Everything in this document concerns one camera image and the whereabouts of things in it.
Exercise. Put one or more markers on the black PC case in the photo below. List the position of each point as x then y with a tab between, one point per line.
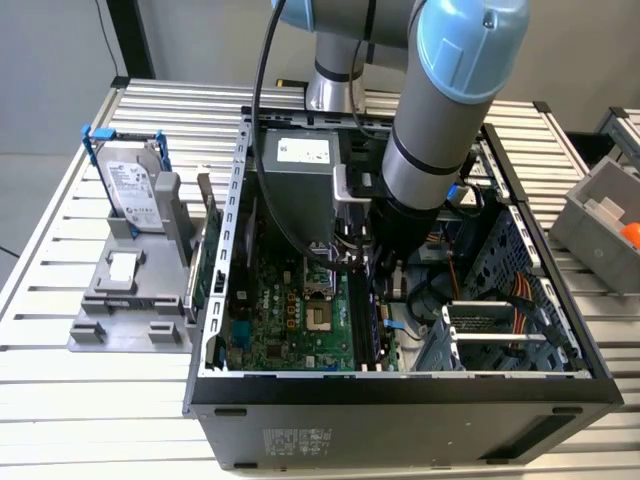
400	420

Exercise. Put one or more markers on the silver CPU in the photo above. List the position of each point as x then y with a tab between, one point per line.
121	269

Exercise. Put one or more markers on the dark RAM stick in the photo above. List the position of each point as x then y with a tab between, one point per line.
376	325
130	301

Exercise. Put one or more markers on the black case fan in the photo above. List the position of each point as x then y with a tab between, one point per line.
247	250

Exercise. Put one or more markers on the grey metal disk bay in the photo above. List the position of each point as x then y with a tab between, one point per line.
480	325

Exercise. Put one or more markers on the grey plastic bin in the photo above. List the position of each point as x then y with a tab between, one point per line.
595	250

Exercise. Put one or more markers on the grey parts rack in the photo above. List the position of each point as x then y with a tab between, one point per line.
150	270

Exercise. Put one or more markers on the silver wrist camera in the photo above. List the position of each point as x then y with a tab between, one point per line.
345	187

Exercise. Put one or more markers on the black frame post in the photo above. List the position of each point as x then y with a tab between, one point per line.
132	40

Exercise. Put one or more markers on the white block in bin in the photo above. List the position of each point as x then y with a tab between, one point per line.
605	210

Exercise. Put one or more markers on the grey power supply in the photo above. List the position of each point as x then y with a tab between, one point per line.
295	200

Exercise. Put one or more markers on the green motherboard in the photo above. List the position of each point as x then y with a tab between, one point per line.
280	320

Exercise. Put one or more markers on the green graphics card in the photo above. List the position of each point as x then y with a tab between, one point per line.
212	235

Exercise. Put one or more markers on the orange ball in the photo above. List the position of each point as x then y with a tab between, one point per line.
630	236

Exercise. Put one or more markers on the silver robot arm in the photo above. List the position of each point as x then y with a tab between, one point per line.
440	125

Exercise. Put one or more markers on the CPU socket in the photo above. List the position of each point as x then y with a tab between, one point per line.
320	316

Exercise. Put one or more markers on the hard disk in blue carrier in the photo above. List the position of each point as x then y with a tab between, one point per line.
127	185

